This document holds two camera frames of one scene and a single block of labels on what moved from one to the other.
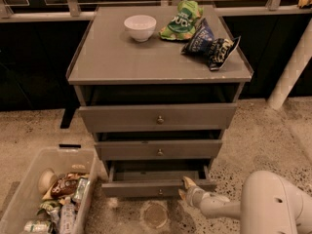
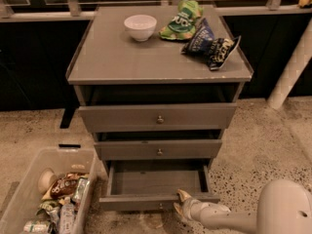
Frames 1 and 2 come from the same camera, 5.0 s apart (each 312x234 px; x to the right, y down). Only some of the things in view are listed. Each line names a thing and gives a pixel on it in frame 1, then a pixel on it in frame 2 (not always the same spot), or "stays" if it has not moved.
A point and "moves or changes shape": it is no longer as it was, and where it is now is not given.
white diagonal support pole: [293, 69] stays
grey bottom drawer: [154, 177] moves or changes shape
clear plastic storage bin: [56, 195] stays
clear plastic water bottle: [67, 217] stays
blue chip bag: [201, 42] stays
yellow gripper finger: [182, 194] to [178, 208]
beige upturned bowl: [47, 180] stays
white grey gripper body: [194, 195] to [197, 209]
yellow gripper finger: [188, 182] to [183, 195]
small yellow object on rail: [303, 2] stays
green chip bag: [181, 25] stays
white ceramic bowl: [141, 26] stays
